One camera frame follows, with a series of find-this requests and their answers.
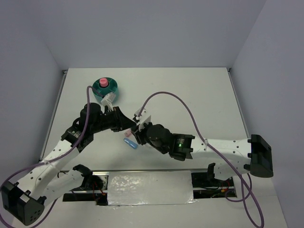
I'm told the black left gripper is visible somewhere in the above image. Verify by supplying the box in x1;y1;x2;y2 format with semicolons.
91;106;136;133

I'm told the pink-capped crayon bottle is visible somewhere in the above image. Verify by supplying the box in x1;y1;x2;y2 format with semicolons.
99;77;109;88

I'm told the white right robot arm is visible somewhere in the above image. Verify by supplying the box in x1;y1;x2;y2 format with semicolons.
131;123;274;186

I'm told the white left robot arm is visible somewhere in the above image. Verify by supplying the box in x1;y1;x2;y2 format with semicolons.
0;103;136;226

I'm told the pink highlighter pen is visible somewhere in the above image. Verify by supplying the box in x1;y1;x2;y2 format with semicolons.
124;130;132;137

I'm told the blue highlighter pen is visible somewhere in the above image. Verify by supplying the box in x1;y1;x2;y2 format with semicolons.
123;138;138;150

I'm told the teal round compartment organizer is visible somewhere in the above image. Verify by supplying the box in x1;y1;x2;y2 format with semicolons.
93;77;119;103

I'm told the silver foil sheet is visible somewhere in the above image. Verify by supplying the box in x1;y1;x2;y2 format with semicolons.
107;171;195;206

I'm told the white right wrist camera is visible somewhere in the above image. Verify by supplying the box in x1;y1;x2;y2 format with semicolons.
134;108;151;131

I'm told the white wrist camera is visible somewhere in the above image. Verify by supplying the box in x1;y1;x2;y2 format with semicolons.
134;108;151;131
101;92;116;109

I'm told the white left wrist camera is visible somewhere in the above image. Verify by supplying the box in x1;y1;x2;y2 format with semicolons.
101;92;116;109

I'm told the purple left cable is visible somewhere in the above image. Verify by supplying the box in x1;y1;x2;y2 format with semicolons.
0;85;105;226

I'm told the purple cable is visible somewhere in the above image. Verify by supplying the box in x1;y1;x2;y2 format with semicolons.
0;85;105;226
137;91;265;228

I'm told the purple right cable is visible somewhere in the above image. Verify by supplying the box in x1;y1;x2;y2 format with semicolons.
137;91;265;228

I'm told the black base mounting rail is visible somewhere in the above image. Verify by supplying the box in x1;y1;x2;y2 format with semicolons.
62;171;237;206

